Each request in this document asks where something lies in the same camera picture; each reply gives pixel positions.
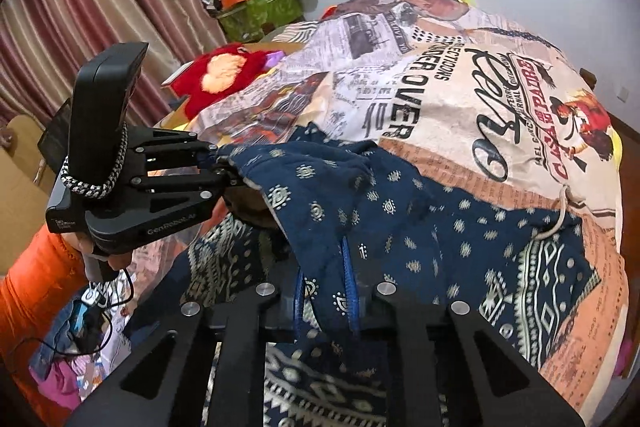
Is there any striped pink curtain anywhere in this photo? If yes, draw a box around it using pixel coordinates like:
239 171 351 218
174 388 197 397
1 0 226 124

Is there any orange sleeve forearm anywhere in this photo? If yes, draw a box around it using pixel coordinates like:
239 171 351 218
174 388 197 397
1 227 87 426

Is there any clutter pile beside bed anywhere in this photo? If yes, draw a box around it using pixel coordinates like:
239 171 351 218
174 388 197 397
28 270 134 411

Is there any printed newspaper pattern bedspread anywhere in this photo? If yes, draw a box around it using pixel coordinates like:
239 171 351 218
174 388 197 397
160 0 629 423

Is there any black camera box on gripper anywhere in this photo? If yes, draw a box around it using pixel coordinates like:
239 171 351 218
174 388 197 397
61 42 148 199

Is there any navy patterned hoodie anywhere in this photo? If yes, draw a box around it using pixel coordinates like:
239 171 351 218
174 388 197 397
125 125 600 426

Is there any brown wooden door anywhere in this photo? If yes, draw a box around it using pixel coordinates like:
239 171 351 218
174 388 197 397
610 115 639 377

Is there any red plush toy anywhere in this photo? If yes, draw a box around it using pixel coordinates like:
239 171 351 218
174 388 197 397
168 43 272 120

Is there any left hand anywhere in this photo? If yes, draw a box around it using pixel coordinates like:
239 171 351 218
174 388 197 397
61 232 132 271

